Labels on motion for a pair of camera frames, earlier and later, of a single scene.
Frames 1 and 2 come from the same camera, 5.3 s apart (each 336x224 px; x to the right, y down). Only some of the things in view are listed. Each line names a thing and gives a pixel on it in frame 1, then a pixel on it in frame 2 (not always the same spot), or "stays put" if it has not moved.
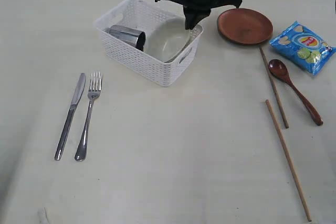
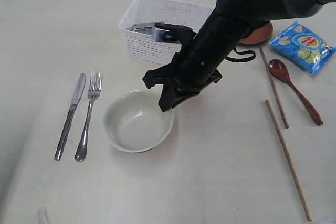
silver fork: [94, 92] stays put
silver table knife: [76, 95] stays put
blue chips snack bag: [303, 46] stays put
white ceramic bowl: [167, 40] -> [134, 121]
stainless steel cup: [134, 37] -> [146, 28]
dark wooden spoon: [280, 69] stays put
